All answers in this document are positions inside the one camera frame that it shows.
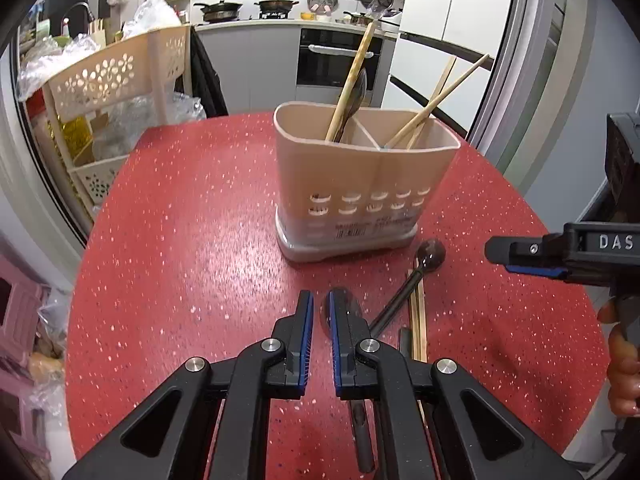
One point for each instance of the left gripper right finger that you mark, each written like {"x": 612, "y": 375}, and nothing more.
{"x": 436, "y": 421}

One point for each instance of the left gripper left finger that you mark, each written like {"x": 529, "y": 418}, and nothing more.
{"x": 209, "y": 420}

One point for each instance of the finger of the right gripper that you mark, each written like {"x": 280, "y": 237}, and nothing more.
{"x": 552, "y": 273}

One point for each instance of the plain bamboo chopstick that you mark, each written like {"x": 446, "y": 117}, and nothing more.
{"x": 422, "y": 322}

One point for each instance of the stamped bamboo chopstick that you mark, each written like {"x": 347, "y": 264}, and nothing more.
{"x": 413, "y": 319}

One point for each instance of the blue wooden chopstick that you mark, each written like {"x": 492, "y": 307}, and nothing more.
{"x": 414, "y": 123}

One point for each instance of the brown spoon black handle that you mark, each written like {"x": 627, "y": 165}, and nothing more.
{"x": 353, "y": 103}

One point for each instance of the yellow patterned chopstick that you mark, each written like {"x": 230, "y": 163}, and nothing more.
{"x": 339, "y": 110}

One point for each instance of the dark brown spoon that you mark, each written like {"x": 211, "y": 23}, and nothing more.
{"x": 346, "y": 327}

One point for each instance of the right hand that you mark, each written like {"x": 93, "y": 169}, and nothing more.
{"x": 623, "y": 370}

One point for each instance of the pink plastic stool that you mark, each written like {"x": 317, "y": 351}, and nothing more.
{"x": 21, "y": 298}

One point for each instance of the beige utensil holder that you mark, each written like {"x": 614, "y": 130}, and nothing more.
{"x": 358, "y": 194}

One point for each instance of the wooden chopstick in holder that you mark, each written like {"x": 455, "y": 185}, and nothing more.
{"x": 438, "y": 89}

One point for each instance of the black built-in oven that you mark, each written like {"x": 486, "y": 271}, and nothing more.
{"x": 325, "y": 56}

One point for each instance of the black jacket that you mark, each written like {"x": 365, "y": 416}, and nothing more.
{"x": 205, "y": 80}

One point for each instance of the cream perforated storage rack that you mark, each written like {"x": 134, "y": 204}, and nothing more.
{"x": 100, "y": 106}

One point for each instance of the black wok on stove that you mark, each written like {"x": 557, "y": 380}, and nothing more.
{"x": 276, "y": 6}

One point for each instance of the clear plastic bag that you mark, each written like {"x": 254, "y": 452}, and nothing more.
{"x": 150, "y": 15}

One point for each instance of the black frying pan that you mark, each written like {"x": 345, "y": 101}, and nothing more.
{"x": 219, "y": 12}

